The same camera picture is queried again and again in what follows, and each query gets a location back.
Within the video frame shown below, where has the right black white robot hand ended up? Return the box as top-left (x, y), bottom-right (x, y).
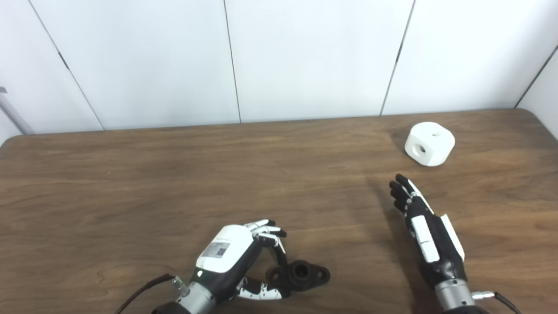
top-left (389, 174), bottom-right (466, 288)

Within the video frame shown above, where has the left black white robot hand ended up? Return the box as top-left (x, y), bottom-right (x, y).
top-left (192, 219), bottom-right (288, 301)

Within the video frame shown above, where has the black flanged holder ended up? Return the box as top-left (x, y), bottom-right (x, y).
top-left (267, 260), bottom-right (330, 292)

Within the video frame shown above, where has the round white plastic piece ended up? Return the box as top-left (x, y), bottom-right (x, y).
top-left (405, 122), bottom-right (456, 167)

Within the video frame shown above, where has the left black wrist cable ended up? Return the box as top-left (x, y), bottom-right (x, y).
top-left (114, 273), bottom-right (184, 314)

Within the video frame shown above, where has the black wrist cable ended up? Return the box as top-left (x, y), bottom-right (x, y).
top-left (472, 291), bottom-right (524, 314)
top-left (114, 273), bottom-right (184, 314)

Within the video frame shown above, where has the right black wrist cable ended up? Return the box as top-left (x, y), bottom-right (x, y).
top-left (472, 291), bottom-right (524, 314)

